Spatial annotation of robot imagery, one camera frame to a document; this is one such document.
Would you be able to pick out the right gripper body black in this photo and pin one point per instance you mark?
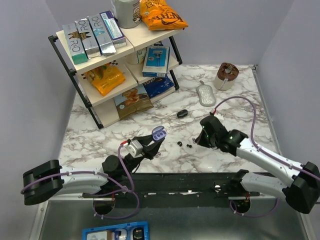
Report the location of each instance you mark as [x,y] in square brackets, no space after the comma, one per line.
[204,140]

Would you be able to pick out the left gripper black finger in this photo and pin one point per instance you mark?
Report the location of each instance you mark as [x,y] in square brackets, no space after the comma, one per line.
[145,140]
[153,149]

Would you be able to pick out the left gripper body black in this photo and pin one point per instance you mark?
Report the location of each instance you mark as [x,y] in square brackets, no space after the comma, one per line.
[145,156]

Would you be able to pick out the purple earbud charging case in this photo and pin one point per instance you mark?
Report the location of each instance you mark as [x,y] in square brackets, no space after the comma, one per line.
[158,133]

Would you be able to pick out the black earbud charging case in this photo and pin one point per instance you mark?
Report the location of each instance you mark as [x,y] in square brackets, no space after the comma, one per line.
[182,113]

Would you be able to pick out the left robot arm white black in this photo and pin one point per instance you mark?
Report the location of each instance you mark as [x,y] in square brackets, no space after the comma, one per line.
[53,179]

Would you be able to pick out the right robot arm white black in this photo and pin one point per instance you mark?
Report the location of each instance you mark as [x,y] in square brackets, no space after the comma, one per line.
[296,183]

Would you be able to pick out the silver glitter pouch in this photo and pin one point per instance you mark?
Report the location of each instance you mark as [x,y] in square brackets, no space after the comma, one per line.
[206,95]

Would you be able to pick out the brown blue snack bag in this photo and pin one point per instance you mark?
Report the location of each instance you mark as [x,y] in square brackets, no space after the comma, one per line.
[132,101]

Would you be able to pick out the dark blue chips bag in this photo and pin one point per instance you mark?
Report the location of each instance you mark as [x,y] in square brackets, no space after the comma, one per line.
[157,86]

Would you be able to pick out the black and cream shelf rack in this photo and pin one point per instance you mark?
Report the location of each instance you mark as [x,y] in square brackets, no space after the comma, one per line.
[102,108]

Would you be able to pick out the brown white cup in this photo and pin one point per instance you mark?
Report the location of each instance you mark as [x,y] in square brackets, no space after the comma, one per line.
[226,76]

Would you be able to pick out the orange snack bag middle shelf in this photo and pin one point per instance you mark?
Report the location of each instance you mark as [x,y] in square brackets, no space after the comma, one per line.
[105,78]

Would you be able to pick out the blue razor box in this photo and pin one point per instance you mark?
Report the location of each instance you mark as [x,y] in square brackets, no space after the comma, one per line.
[156,61]

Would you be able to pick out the blue plastic tray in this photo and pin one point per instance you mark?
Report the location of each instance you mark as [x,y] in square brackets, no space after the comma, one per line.
[125,231]

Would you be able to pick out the white cup on shelf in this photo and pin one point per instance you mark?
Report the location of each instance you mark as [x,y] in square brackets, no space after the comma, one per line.
[137,57]

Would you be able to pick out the purple white box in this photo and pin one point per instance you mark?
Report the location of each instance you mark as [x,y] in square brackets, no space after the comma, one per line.
[115,33]

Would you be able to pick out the silver blue toothpaste box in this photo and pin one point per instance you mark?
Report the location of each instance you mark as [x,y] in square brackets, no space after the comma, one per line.
[101,34]

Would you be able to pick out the silver toothpaste box middle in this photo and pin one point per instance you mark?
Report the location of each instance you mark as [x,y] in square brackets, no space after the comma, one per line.
[88,39]

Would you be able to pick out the teal silver toothpaste box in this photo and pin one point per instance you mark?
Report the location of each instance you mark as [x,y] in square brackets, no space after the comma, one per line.
[74,44]

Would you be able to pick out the orange chips bag top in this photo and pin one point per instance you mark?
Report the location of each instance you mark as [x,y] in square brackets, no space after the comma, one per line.
[158,15]

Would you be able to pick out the grey white mug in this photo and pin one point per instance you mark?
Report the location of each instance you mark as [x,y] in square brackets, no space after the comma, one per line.
[127,13]

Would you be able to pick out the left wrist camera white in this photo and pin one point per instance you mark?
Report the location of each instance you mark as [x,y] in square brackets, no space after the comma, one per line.
[134,148]

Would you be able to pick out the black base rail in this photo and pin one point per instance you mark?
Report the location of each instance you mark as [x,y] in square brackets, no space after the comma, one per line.
[182,190]

